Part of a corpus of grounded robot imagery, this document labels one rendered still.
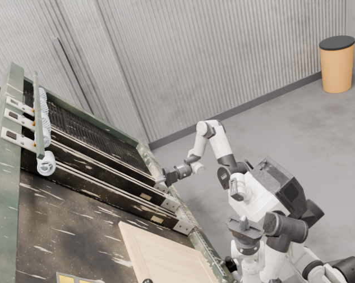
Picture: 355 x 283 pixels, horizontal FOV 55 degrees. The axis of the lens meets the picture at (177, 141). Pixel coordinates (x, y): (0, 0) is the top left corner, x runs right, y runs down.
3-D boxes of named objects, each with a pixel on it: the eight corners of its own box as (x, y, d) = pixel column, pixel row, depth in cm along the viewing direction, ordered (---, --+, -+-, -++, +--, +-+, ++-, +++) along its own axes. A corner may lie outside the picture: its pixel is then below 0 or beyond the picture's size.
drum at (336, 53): (339, 77, 487) (339, 32, 452) (361, 86, 452) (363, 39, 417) (313, 88, 480) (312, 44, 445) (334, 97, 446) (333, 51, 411)
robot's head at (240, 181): (249, 181, 157) (240, 170, 152) (252, 199, 150) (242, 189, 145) (236, 185, 160) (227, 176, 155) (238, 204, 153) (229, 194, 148)
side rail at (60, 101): (132, 152, 306) (139, 142, 305) (12, 89, 247) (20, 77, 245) (129, 148, 313) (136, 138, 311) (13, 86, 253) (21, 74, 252)
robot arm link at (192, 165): (180, 172, 201) (196, 165, 205) (189, 182, 193) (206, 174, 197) (178, 156, 194) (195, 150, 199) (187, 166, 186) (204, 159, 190)
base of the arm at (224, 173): (232, 173, 188) (240, 157, 182) (247, 188, 181) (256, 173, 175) (212, 178, 179) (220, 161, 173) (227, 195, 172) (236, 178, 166)
